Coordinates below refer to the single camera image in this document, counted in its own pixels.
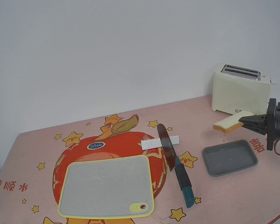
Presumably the cream toaster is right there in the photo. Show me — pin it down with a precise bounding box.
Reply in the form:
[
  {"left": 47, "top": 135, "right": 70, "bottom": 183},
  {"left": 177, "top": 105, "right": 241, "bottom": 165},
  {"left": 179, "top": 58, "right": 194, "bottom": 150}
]
[{"left": 204, "top": 57, "right": 280, "bottom": 123}]

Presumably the cutting board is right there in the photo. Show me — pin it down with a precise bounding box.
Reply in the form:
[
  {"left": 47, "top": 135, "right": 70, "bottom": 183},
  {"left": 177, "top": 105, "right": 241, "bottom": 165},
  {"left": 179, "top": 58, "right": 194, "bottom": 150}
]
[{"left": 50, "top": 150, "right": 158, "bottom": 224}]

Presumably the slice of bread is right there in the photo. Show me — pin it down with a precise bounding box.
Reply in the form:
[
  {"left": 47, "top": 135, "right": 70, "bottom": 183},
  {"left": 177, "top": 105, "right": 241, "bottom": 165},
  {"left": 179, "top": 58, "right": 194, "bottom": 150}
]
[{"left": 211, "top": 108, "right": 259, "bottom": 137}]

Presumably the white knife rest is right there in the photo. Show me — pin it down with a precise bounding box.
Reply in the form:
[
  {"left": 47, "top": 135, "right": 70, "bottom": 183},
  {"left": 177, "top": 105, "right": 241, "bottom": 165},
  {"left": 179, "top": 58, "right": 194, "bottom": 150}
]
[{"left": 140, "top": 134, "right": 181, "bottom": 151}]

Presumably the knife with blue-green handle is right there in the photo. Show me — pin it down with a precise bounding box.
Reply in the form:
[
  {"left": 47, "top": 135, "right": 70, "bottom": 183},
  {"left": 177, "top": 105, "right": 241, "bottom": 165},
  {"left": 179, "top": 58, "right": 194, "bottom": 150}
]
[{"left": 156, "top": 120, "right": 197, "bottom": 212}]

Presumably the dark grey tray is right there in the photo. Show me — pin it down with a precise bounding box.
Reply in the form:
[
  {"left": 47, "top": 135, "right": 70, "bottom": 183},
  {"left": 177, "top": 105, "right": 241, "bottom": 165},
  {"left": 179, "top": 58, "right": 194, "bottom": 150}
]
[{"left": 201, "top": 137, "right": 260, "bottom": 178}]

